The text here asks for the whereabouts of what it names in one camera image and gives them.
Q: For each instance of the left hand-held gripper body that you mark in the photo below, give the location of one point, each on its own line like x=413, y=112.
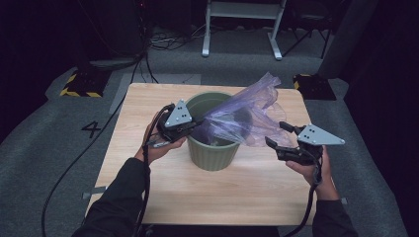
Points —
x=178, y=117

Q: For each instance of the black tripod stand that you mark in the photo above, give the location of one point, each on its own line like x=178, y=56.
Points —
x=309, y=19

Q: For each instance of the black yellow striped base plate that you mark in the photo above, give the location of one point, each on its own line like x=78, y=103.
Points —
x=316, y=87
x=85, y=84

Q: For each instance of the purple plastic trash bag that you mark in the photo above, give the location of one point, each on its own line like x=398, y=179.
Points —
x=237, y=112

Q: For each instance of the grey column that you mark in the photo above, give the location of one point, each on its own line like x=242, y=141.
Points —
x=346, y=39

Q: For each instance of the person's left hand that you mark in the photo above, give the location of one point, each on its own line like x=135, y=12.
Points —
x=158, y=149

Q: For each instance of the white metal stand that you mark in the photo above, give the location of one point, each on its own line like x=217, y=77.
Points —
x=243, y=9

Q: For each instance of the person's right hand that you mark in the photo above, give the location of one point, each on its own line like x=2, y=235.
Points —
x=324, y=187

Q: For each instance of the green plastic trash bin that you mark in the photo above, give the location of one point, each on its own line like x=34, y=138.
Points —
x=212, y=156

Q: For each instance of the grey tape strip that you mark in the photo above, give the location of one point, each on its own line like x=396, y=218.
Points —
x=95, y=191
x=344, y=200

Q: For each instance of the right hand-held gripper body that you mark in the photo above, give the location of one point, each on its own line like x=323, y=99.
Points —
x=318, y=136

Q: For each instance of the black equipment cabinet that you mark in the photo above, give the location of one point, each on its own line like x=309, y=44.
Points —
x=122, y=26

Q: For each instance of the grey stand base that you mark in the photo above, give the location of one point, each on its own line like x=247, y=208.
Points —
x=112, y=63

